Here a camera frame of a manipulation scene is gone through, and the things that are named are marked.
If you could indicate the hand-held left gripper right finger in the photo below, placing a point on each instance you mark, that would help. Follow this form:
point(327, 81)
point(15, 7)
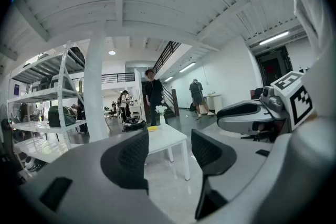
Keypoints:
point(212, 158)

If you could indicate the white vase with flowers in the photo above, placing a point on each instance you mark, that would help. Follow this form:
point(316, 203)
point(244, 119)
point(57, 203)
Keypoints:
point(161, 115)

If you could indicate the yellow banana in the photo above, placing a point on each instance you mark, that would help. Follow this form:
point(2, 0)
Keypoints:
point(153, 128)

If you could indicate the black pressure cooker pot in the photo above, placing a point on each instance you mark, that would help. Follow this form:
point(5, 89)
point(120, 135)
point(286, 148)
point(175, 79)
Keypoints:
point(132, 128)

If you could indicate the white low table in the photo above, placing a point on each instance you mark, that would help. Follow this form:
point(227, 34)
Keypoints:
point(165, 139)

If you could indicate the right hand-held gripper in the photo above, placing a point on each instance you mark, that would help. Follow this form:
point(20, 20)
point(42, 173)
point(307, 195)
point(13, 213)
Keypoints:
point(246, 118)

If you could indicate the dark green bag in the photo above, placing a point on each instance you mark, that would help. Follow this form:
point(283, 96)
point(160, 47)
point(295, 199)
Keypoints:
point(56, 116)

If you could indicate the white cabinet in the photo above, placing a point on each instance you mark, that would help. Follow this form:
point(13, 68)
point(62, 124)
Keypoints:
point(214, 102)

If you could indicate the white pillar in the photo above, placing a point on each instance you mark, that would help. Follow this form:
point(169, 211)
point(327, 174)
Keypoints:
point(95, 86)

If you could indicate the white metal shelf rack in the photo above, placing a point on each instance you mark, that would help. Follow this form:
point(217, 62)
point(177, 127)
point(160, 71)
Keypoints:
point(61, 91)

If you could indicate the long tube ceiling light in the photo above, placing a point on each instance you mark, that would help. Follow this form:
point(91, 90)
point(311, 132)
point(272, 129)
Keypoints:
point(274, 37)
point(187, 67)

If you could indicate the round ceiling lamp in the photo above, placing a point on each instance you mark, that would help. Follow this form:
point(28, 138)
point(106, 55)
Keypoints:
point(112, 52)

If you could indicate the black pressure cooker lid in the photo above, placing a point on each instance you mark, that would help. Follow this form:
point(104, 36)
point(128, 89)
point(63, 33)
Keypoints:
point(134, 121)

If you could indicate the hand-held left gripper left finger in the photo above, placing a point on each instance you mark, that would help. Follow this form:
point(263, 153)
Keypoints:
point(126, 160)

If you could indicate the black double door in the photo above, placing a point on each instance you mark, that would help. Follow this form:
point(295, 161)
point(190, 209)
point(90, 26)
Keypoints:
point(274, 65)

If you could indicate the black staircase railing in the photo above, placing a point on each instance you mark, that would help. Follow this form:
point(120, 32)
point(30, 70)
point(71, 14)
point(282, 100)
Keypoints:
point(165, 56)

